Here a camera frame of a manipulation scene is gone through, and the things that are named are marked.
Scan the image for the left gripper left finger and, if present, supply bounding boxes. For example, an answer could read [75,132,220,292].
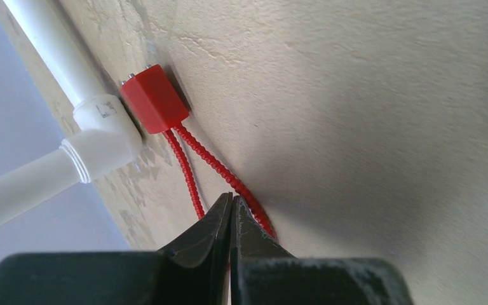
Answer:
[0,193,233,304]

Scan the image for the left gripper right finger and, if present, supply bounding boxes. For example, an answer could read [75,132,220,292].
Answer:
[230,196,414,304]

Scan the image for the red cable seal lock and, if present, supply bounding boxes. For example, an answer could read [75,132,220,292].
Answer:
[119,65,276,238]

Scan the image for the white PVC pipe frame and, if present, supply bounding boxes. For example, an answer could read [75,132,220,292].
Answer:
[0,1,142,226]

